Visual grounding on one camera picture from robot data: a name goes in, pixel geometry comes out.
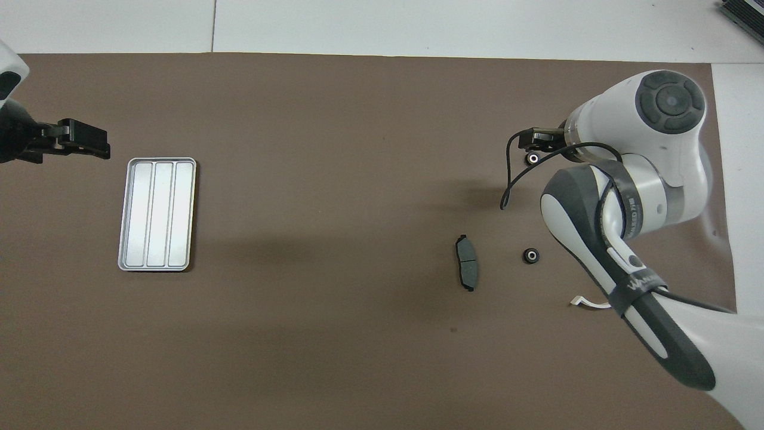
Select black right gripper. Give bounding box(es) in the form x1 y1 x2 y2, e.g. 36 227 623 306
517 122 571 162

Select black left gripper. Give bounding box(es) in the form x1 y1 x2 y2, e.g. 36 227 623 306
0 100 112 164

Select silver metal compartment tray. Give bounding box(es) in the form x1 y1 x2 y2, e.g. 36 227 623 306
118 157 198 272

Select long dark grey brake pad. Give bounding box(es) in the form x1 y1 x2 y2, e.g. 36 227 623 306
455 234 481 293

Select brown table mat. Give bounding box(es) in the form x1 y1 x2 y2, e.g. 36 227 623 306
0 53 751 430

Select dark ribbed device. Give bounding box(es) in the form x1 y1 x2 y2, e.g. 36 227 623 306
719 0 764 46

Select black velcro cable strap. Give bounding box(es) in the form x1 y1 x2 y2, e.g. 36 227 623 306
609 269 670 318
596 159 644 241

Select white curved plastic bracket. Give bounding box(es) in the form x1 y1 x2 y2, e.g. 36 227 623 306
570 295 614 310

